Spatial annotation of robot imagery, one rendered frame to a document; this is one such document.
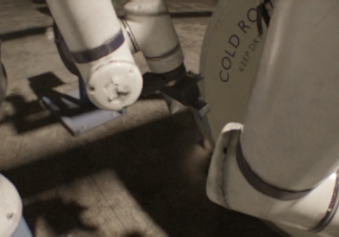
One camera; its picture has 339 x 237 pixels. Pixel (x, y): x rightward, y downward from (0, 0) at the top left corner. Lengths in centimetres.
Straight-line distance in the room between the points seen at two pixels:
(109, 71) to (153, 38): 19
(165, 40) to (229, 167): 36
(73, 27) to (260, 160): 28
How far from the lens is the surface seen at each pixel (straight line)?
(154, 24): 52
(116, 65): 36
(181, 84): 59
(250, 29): 101
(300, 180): 18
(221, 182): 23
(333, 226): 27
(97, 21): 36
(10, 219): 55
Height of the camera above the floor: 117
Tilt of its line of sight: 34 degrees down
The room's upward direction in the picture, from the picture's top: 7 degrees clockwise
